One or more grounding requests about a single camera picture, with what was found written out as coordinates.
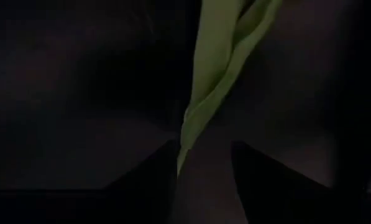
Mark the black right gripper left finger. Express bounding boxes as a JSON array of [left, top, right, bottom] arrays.
[[0, 139, 182, 224]]

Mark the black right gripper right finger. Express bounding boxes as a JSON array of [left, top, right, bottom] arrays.
[[231, 140, 371, 224]]

